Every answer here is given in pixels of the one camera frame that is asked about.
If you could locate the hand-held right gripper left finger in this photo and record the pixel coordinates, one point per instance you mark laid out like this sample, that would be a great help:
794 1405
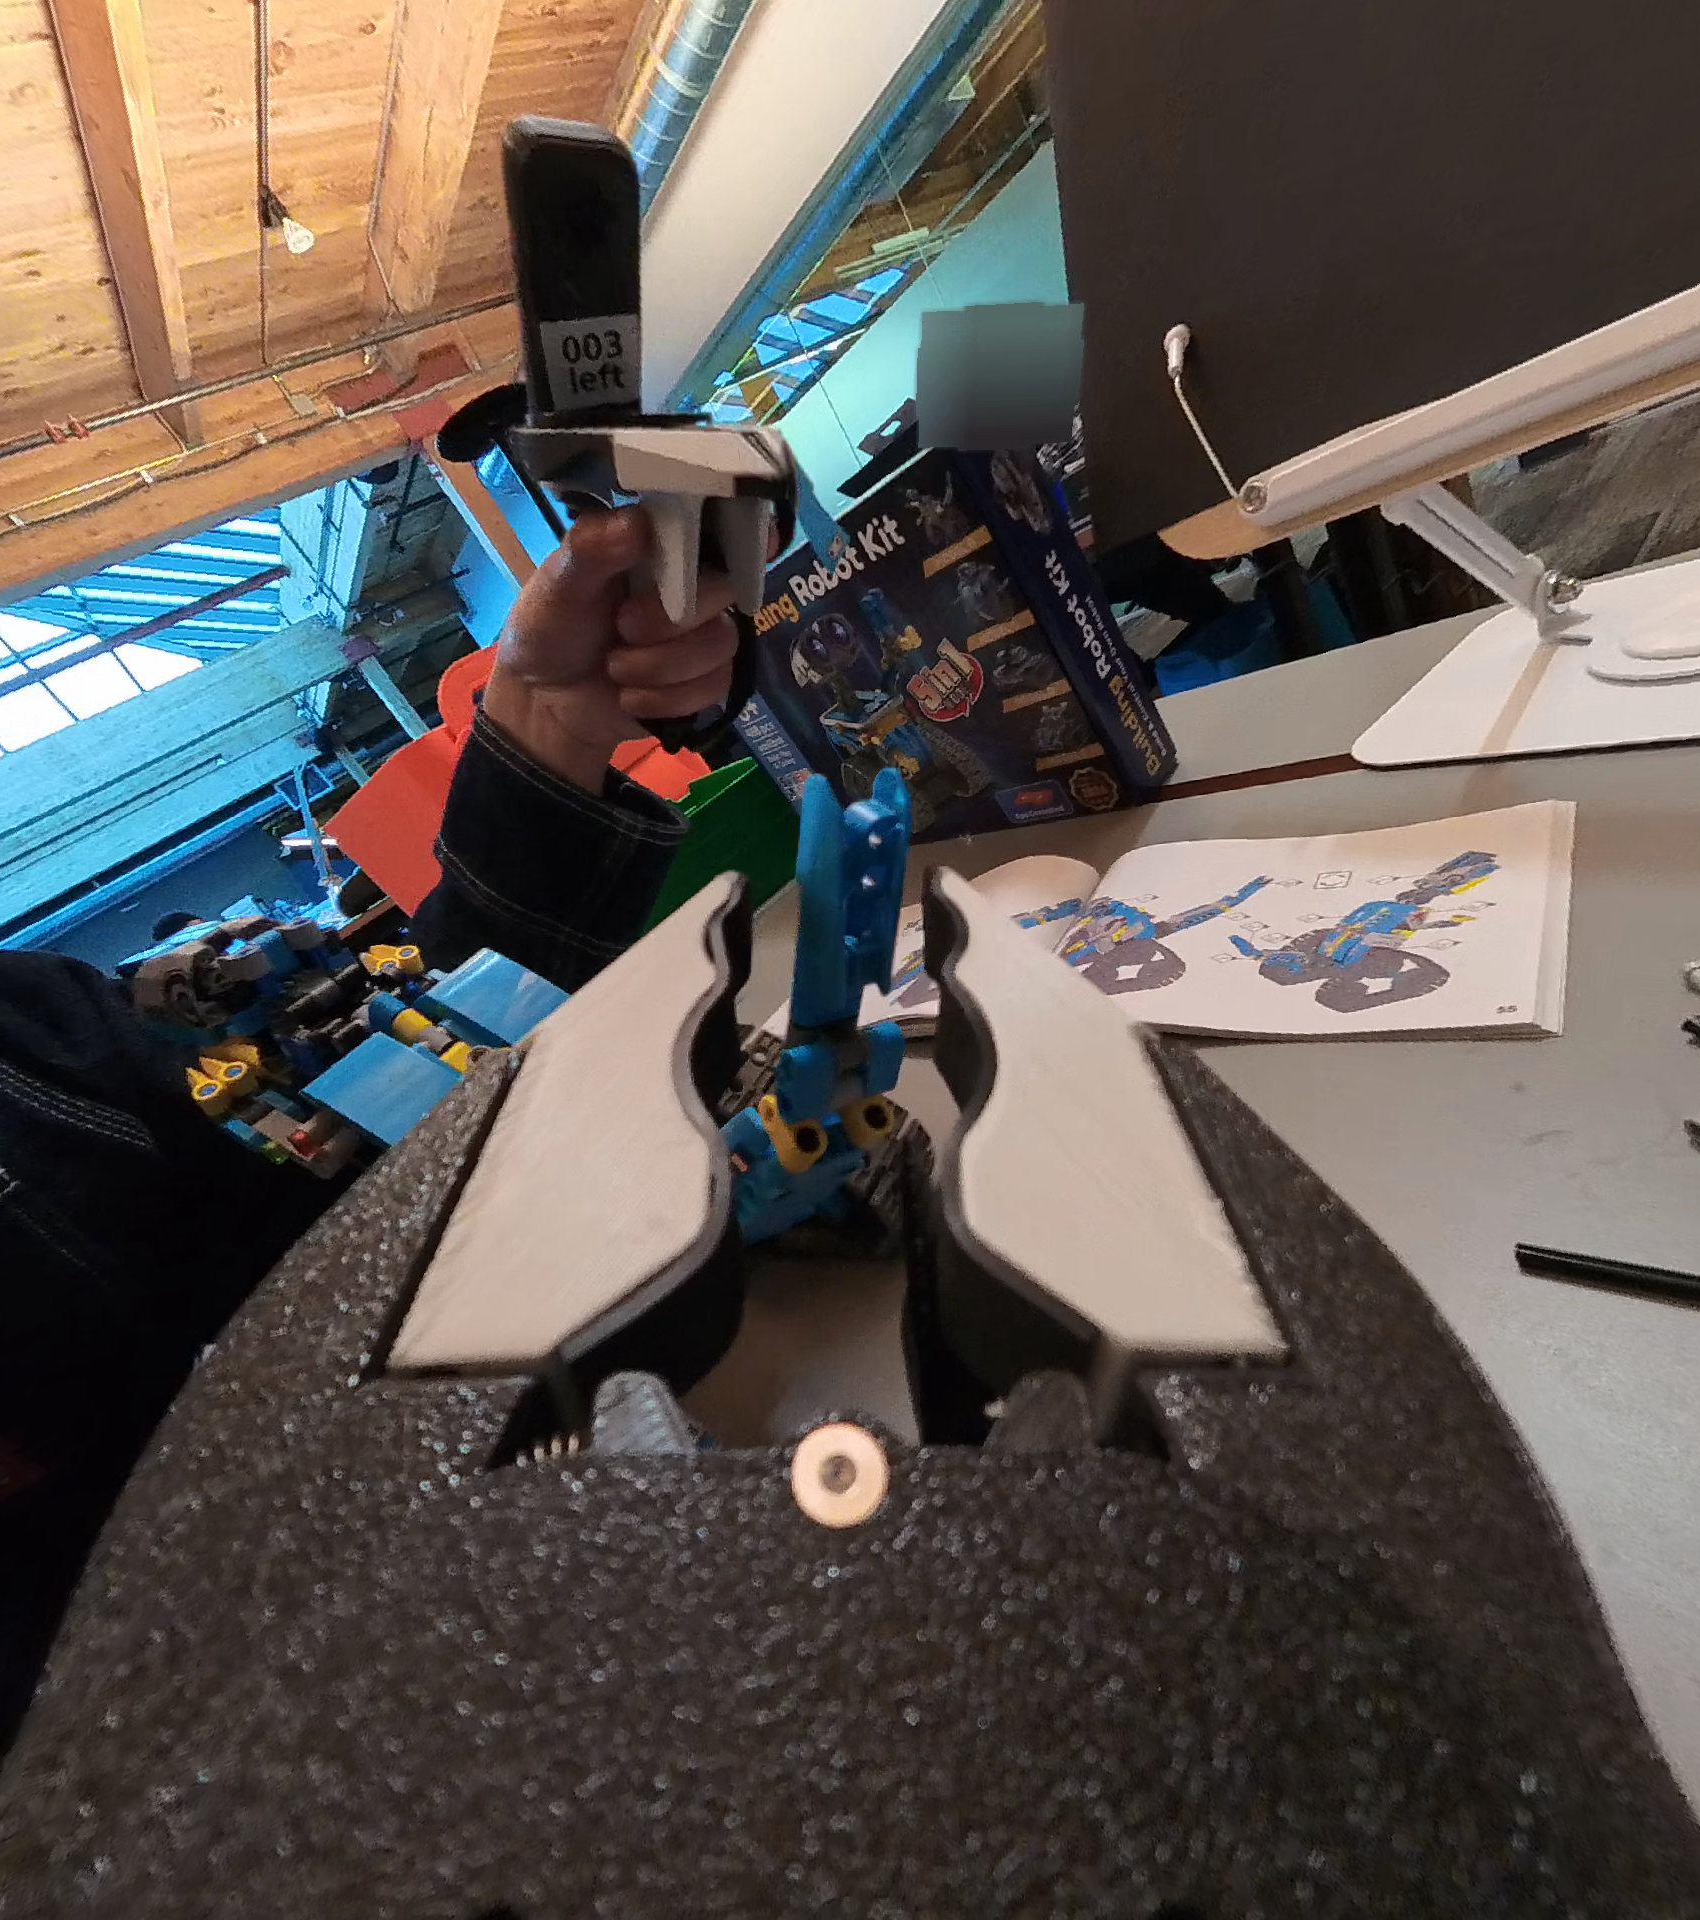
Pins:
565 1200

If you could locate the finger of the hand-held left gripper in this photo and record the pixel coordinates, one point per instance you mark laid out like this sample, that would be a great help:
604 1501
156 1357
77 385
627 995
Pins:
701 463

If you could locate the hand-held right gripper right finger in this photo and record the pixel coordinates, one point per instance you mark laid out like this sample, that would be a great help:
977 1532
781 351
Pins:
1104 1200

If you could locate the blue toy brick robot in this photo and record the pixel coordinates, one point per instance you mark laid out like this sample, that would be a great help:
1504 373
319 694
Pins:
354 1089

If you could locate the blue brick robot arm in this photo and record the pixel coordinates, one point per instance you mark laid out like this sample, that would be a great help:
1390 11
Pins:
851 901

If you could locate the person's left forearm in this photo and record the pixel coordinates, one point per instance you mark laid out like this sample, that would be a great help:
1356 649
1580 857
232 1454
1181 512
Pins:
535 871

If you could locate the grey desk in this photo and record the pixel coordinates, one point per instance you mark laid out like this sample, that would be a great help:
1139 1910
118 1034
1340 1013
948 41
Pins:
1390 1171

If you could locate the white desk lamp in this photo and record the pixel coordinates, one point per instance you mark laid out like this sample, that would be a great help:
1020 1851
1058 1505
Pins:
1541 690

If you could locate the person's left hand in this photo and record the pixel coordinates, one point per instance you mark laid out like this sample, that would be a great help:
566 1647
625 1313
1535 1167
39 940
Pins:
565 645

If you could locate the dark blue toy box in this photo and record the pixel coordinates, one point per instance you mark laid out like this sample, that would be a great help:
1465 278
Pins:
970 661

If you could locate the green plastic bin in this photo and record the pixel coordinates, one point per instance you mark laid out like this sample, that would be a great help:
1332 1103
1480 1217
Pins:
730 824

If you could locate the open instruction booklet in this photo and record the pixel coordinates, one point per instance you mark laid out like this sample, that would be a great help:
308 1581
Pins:
1390 931

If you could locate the orange plastic bin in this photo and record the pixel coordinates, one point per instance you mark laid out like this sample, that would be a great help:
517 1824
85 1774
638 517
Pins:
393 824

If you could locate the black axle rod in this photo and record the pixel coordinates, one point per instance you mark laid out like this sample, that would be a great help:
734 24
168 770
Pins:
1622 1275

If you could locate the dark denim jacket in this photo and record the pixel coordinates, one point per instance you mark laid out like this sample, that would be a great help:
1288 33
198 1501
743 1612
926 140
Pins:
41 1275

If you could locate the black partition panel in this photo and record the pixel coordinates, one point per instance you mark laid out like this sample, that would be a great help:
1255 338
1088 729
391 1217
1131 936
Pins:
1390 225

